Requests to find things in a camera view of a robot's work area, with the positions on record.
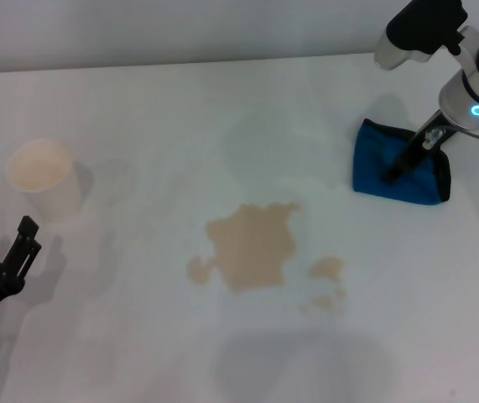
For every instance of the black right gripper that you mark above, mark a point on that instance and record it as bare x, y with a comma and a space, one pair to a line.
438, 126

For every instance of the blue rag with black trim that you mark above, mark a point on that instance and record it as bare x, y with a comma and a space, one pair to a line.
373, 168

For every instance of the white paper cup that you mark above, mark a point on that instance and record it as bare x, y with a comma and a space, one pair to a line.
46, 176

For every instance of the large brown water stain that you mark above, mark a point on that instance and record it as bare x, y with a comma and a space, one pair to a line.
251, 247

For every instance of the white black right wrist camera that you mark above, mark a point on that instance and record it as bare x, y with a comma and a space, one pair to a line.
423, 25

